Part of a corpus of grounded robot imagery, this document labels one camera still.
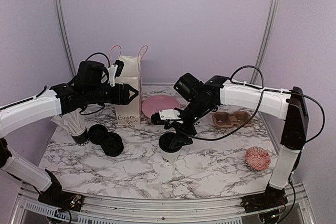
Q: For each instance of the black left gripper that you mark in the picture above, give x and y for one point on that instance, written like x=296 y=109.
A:
x=124 y=99

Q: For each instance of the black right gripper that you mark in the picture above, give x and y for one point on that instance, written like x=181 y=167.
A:
x=183 y=129

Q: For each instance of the black cup lid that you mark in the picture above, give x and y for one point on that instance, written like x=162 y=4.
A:
x=164 y=141

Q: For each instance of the white paper coffee cup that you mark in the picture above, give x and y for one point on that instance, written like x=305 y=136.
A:
x=170 y=156

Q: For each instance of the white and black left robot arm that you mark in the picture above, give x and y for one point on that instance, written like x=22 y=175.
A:
x=93 y=84

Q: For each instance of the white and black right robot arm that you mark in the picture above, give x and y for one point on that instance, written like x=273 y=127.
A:
x=288 y=105

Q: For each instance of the pink plate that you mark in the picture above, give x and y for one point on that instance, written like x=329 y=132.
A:
x=157 y=103

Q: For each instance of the brown cardboard cup carrier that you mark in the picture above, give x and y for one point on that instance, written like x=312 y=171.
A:
x=227 y=120

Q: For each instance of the rear stack of black lids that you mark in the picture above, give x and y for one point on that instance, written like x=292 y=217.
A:
x=96 y=133

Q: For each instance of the stack of black lids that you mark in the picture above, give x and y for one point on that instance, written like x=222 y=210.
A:
x=112 y=144
x=96 y=133

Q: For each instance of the front stack of black lids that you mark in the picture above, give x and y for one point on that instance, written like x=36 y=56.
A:
x=112 y=144

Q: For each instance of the black cup holding straws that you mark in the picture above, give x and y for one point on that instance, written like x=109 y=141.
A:
x=81 y=138

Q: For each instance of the white paper bag pink handles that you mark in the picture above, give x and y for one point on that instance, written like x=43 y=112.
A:
x=130 y=80

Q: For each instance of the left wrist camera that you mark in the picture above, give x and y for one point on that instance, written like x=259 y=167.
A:
x=115 y=71

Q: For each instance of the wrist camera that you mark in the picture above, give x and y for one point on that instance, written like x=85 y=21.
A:
x=164 y=116
x=115 y=71

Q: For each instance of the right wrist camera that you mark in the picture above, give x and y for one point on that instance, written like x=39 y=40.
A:
x=164 y=116

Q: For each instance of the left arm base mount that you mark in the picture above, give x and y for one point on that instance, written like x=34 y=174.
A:
x=55 y=196

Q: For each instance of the front aluminium rail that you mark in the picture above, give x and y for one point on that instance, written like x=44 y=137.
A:
x=104 y=209

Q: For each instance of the left aluminium frame post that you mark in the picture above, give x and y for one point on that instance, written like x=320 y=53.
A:
x=64 y=37

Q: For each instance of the aluminium frame post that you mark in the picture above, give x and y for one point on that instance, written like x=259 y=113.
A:
x=270 y=21
x=64 y=37

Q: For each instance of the right aluminium frame post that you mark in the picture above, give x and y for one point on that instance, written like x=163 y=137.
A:
x=270 y=21

